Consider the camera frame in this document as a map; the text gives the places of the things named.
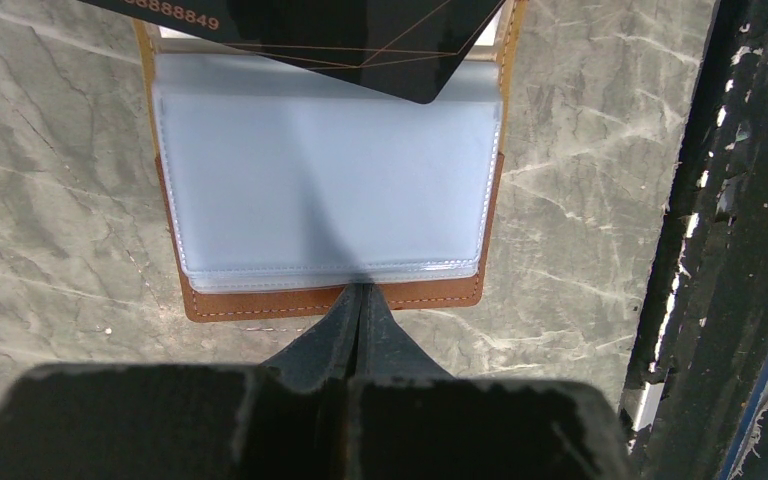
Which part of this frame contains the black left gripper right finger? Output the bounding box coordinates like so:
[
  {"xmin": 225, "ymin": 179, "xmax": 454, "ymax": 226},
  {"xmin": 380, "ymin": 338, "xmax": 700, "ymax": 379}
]
[{"xmin": 347, "ymin": 284, "xmax": 634, "ymax": 479}]

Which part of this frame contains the black aluminium base frame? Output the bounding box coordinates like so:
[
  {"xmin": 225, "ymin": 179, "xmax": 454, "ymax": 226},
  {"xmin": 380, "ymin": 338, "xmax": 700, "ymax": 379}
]
[{"xmin": 620, "ymin": 1, "xmax": 768, "ymax": 479}]

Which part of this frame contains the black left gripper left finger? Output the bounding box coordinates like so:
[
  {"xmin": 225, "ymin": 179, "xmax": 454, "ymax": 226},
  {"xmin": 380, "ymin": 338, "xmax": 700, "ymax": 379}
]
[{"xmin": 0, "ymin": 285, "xmax": 363, "ymax": 479}]

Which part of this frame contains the brown leather card holder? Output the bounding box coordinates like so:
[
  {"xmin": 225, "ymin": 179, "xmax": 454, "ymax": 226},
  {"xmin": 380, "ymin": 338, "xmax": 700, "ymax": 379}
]
[{"xmin": 134, "ymin": 1, "xmax": 524, "ymax": 322}]

